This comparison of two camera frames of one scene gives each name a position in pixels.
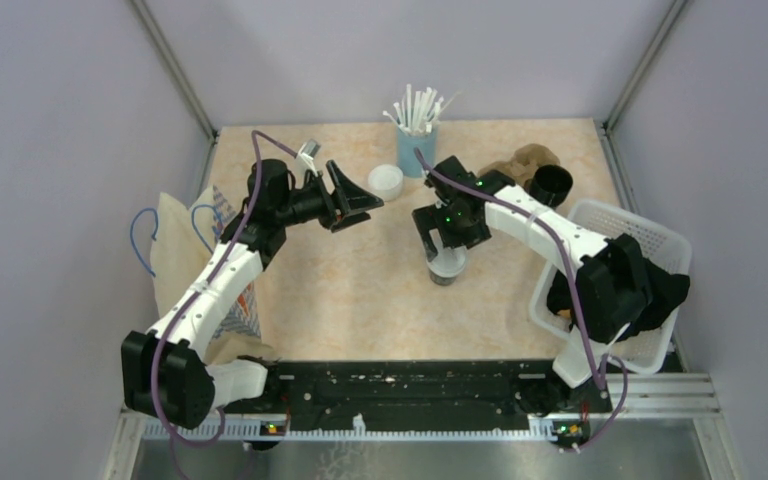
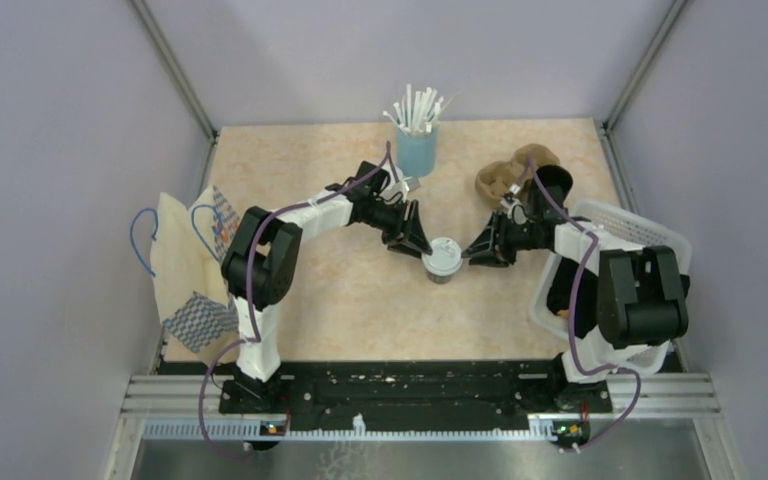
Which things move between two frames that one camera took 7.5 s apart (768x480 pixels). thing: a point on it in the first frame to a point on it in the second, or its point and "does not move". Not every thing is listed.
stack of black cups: x=551 y=183 does not move
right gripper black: x=430 y=219 to x=495 y=234
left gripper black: x=355 y=197 to x=415 y=237
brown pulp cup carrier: x=522 y=165 does not move
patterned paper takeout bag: x=182 y=237 does not move
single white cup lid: x=449 y=261 does not move
